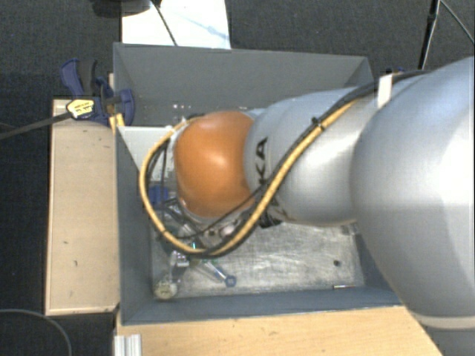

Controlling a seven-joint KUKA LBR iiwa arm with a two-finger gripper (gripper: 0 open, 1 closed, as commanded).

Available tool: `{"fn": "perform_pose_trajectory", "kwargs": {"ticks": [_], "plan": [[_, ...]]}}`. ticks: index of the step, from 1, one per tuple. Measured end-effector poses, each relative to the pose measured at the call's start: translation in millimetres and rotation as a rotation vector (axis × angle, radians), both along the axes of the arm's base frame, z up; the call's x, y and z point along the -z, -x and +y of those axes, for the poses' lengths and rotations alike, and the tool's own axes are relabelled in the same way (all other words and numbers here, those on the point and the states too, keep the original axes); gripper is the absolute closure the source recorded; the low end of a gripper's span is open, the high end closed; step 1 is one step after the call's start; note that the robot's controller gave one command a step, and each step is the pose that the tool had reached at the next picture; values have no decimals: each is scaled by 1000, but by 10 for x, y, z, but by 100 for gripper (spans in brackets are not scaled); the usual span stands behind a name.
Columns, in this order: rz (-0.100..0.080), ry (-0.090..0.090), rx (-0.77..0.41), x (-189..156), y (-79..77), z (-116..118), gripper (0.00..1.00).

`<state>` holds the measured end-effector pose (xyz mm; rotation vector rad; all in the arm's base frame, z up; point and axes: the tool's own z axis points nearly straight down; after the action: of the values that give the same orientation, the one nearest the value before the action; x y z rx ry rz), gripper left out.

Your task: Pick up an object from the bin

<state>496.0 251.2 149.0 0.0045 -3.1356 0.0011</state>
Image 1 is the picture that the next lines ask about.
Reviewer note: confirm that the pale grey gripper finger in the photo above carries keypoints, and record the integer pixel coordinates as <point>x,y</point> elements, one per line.
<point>173,269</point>

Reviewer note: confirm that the pale round cap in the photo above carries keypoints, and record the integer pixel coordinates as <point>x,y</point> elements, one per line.
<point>165,290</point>

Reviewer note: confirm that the blue plastic object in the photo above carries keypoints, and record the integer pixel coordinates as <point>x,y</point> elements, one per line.
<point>159,196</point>

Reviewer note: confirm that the grey metal bin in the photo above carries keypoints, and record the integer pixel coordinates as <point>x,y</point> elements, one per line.
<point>297,258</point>

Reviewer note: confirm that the pale wood board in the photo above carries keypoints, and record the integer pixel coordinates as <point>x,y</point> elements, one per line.
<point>81,213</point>

